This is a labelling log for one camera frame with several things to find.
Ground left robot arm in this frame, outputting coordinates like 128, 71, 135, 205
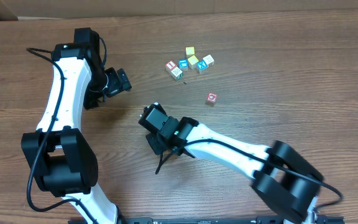
21, 27, 132, 223

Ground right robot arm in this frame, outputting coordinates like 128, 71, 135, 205
139, 103, 323, 223

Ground red O letter block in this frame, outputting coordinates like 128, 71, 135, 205
206, 92, 218, 105

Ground red I letter block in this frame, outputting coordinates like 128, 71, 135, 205
165, 60, 177, 72

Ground white green patterned block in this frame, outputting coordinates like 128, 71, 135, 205
170, 67, 183, 80

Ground blue L letter block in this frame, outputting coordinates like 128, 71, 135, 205
178, 59, 188, 71

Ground yellow block near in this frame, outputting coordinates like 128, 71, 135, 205
187, 55, 199, 70

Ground yellow block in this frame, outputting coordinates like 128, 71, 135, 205
185, 46, 195, 58
187, 55, 199, 70

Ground blue X letter block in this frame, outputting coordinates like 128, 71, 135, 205
196, 60, 208, 74

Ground yellow block far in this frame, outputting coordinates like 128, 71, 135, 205
185, 46, 195, 58

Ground white patterned block far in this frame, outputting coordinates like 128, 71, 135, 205
203, 55, 215, 67

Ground cardboard box edge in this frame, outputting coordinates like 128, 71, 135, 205
0, 0, 358, 21

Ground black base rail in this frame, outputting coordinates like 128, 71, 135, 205
68, 215, 345, 224

